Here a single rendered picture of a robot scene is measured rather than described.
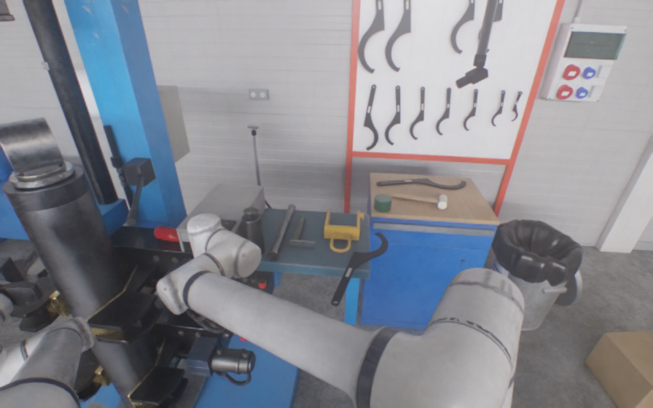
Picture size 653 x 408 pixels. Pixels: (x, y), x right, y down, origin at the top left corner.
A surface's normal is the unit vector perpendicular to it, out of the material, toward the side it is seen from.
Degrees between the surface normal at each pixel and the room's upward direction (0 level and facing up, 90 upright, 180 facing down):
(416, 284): 90
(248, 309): 30
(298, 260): 0
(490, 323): 14
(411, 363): 18
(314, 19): 90
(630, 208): 90
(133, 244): 0
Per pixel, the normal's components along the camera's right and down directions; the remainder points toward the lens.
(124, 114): -0.11, 0.50
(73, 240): 0.70, 0.36
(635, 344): 0.01, -0.87
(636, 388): -1.00, 0.00
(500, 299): 0.23, -0.75
